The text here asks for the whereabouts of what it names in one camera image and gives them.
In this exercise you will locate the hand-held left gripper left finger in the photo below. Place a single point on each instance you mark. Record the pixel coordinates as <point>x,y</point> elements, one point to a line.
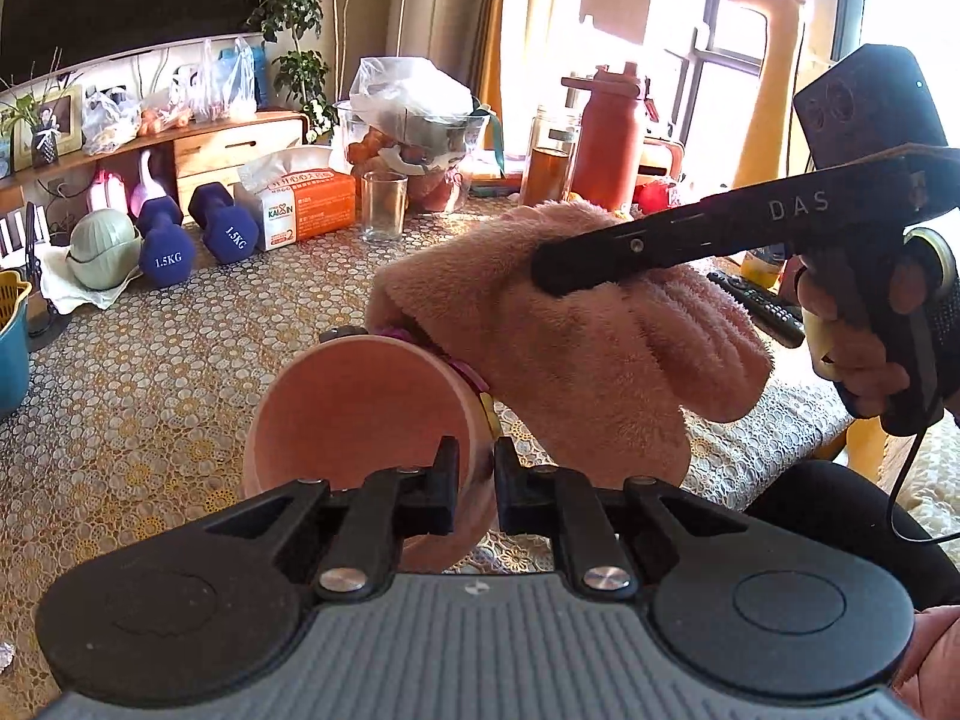
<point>443,481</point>

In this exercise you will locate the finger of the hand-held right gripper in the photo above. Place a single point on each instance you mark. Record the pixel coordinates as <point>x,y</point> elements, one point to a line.
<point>600,259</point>

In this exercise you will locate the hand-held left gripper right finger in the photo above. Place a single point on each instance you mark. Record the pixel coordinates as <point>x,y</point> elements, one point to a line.
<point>510,481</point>

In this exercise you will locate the pink fluffy towel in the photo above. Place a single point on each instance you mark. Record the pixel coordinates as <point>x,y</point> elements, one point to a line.
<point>592,367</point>

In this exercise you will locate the pink bowl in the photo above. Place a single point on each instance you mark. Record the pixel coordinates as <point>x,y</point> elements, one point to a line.
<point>360,409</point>

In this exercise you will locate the large glass bowl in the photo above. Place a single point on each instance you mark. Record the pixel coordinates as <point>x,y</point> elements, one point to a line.
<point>442,139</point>

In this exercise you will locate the person's right hand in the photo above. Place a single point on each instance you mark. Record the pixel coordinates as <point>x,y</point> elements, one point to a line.
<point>862,345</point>

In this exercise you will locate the glass jar of tea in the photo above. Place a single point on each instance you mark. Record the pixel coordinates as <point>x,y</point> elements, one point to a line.
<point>549,165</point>

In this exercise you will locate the red water bottle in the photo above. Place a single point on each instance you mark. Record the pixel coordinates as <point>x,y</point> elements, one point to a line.
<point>609,142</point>

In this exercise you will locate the yellow giraffe toy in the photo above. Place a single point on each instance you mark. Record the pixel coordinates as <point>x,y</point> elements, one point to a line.
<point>776,75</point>

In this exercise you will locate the black remote control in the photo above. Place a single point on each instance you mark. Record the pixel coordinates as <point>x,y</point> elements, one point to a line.
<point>757,304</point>

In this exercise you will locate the clear drinking glass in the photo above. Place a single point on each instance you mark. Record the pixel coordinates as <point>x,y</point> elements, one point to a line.
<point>384,206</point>

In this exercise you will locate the crumpled clear plastic bag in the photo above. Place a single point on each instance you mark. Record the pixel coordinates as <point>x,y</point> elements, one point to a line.
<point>409,90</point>

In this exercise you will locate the beige curtain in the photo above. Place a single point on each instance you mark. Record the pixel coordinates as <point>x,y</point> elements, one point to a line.
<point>457,30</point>

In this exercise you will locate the orange tissue box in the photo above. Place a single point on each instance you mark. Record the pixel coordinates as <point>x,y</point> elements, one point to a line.
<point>309,211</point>

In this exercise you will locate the lace patterned tablecloth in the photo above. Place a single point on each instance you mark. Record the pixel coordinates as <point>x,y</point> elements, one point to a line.
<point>150,420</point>

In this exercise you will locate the person's leg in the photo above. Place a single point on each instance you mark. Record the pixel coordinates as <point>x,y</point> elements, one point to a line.
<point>832,517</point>

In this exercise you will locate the blue dumbbell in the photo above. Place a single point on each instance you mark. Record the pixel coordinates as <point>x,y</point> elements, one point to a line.
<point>223,225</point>
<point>166,247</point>

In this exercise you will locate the wooden cabinet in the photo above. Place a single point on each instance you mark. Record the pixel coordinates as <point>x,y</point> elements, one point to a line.
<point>240,146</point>

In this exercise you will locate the tall green houseplant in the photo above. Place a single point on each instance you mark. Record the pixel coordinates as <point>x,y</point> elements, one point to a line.
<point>296,0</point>

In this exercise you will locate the green round pot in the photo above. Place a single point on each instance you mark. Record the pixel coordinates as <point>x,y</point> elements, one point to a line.
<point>103,251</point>

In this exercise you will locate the pink plastic jug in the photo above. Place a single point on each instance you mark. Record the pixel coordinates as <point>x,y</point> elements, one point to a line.
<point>144,191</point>

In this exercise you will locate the white cloth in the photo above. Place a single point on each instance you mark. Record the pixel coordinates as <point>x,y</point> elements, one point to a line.
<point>71,292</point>

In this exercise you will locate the white plastic bag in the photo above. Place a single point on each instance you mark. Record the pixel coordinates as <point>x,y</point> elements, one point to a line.
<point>217,82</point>

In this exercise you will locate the pink white container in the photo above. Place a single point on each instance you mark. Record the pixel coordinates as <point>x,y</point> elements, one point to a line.
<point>107,193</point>

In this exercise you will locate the blue plastic basket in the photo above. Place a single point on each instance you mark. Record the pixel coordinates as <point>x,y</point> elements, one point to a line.
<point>11,367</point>

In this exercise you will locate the yellow plastic basket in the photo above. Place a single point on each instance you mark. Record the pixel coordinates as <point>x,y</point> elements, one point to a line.
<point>13,304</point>

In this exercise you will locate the dark television screen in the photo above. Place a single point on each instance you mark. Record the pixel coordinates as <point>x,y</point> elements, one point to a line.
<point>135,0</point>

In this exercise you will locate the small potted plant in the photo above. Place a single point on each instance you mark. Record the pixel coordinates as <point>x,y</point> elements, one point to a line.
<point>22,101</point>

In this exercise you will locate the green photo frame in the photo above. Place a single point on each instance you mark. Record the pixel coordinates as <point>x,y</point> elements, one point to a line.
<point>46,127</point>

